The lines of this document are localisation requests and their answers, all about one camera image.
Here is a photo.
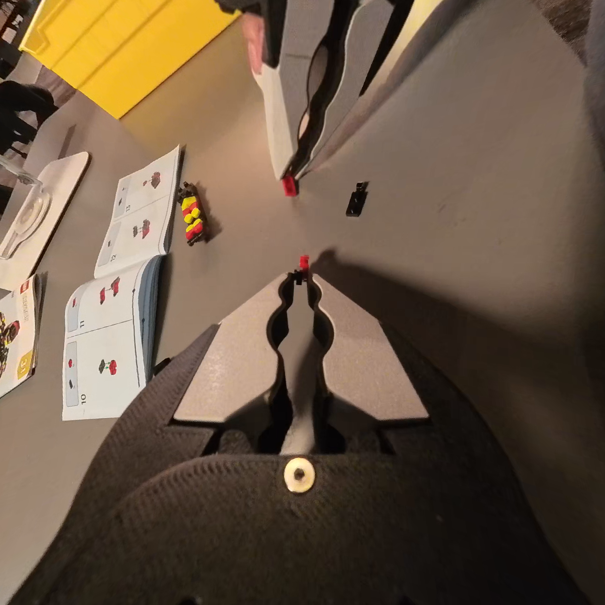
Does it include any yellow plastic bin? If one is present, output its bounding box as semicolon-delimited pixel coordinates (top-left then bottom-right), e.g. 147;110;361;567
18;0;242;120

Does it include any black office chair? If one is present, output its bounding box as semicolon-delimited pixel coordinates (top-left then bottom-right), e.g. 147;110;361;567
0;80;57;157

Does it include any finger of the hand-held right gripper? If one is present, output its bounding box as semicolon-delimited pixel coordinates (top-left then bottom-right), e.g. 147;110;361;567
294;0;397;178
256;0;342;180

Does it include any lego instruction booklet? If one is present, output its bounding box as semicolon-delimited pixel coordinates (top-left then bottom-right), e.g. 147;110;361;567
61;144;185;421

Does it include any person's right hand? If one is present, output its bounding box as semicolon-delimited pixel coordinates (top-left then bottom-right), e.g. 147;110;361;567
241;10;266;75

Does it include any small white lego leaflet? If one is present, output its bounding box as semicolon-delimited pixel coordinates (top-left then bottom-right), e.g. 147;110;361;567
0;273;45;398

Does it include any black red yellow lego assembly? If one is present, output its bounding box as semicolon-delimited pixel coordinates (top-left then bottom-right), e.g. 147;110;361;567
177;182;210;246

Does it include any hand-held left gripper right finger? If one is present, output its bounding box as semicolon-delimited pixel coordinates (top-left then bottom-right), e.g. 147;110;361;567
306;274;430;421

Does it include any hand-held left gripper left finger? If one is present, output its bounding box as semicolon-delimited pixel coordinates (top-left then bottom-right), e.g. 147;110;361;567
173;274;291;422

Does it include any person's dark grey clothing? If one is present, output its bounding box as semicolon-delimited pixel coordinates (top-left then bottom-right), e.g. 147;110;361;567
582;0;605;199

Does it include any wooden book stand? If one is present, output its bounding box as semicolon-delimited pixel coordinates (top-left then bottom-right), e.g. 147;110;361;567
0;151;91;290

